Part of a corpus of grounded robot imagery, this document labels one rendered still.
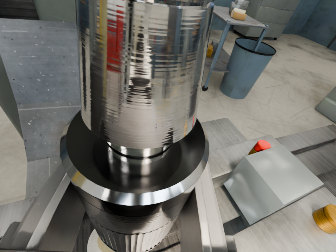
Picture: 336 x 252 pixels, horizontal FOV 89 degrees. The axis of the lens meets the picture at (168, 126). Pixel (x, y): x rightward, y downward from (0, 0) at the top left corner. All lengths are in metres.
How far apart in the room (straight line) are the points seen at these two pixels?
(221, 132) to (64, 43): 0.34
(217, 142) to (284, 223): 0.14
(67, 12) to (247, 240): 0.43
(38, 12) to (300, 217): 0.48
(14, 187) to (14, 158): 0.25
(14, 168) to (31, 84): 1.24
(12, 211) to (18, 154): 1.38
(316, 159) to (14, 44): 0.66
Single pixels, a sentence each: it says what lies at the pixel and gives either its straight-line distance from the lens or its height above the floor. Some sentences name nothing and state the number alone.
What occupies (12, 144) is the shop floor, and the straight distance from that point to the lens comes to 1.79.
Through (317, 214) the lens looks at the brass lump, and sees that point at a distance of 0.25.
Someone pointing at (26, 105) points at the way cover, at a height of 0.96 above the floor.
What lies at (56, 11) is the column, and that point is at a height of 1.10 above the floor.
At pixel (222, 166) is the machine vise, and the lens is 0.22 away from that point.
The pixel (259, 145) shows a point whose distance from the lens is 0.23.
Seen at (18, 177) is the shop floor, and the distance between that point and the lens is 1.58.
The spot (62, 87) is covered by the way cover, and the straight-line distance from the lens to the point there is 0.42.
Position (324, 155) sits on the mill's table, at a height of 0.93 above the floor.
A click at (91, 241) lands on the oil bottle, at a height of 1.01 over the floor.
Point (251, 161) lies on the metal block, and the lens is 0.20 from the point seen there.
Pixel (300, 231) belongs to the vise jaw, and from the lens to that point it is 0.23.
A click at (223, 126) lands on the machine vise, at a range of 0.33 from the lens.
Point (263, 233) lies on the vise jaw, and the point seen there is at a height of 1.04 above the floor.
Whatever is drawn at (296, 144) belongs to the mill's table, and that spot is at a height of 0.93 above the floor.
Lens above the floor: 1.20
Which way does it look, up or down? 44 degrees down
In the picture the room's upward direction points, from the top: 12 degrees clockwise
